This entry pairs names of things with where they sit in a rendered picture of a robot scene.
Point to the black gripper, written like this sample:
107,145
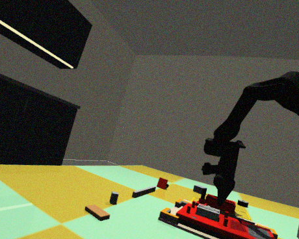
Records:
224,181

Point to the brown rectangular block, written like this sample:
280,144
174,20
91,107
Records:
97,212

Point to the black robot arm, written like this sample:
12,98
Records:
284,90

